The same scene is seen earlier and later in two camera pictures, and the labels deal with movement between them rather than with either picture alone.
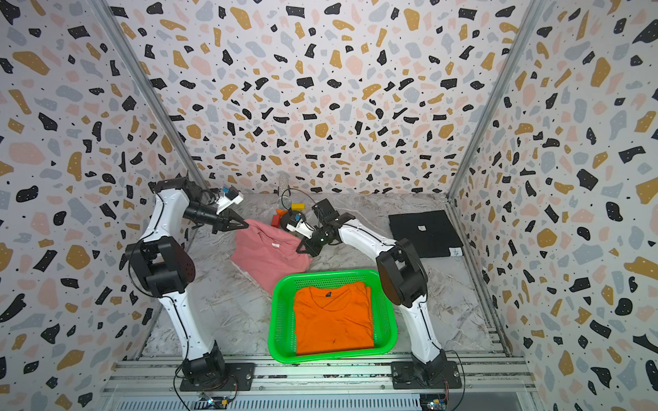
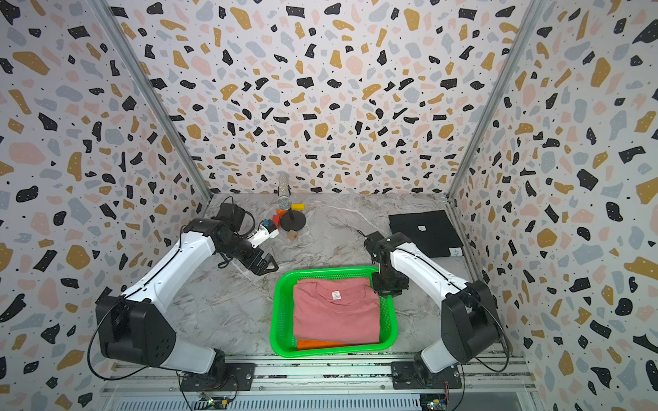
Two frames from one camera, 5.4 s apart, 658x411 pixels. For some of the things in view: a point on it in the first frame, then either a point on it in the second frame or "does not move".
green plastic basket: x=282 y=336 does not move
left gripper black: x=225 y=222 -> x=262 y=269
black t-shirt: x=432 y=232 does not move
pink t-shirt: x=266 y=253 -> x=341 y=310
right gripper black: x=308 y=247 -> x=399 y=286
